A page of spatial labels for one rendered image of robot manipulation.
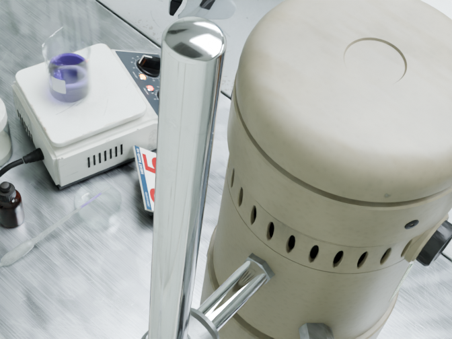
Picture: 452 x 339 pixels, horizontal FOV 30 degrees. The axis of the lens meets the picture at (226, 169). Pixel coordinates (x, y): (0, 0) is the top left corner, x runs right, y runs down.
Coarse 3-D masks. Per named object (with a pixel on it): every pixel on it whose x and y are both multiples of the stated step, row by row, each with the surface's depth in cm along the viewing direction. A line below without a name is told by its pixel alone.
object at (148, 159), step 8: (144, 152) 101; (144, 160) 100; (152, 160) 101; (144, 168) 99; (152, 168) 100; (152, 176) 99; (152, 184) 98; (152, 192) 97; (152, 200) 96; (152, 208) 96
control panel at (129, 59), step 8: (120, 56) 105; (128, 56) 106; (136, 56) 107; (128, 64) 104; (136, 64) 105; (128, 72) 103; (136, 72) 104; (136, 80) 103; (144, 80) 104; (152, 80) 105; (144, 88) 102; (152, 96) 102; (152, 104) 101
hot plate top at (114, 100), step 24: (96, 48) 102; (24, 72) 99; (96, 72) 100; (120, 72) 100; (24, 96) 97; (48, 96) 97; (96, 96) 98; (120, 96) 98; (48, 120) 95; (72, 120) 95; (96, 120) 96; (120, 120) 96
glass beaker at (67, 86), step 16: (64, 32) 94; (48, 48) 93; (64, 48) 96; (80, 48) 95; (48, 64) 92; (64, 64) 90; (80, 64) 91; (48, 80) 94; (64, 80) 93; (80, 80) 93; (64, 96) 95; (80, 96) 96
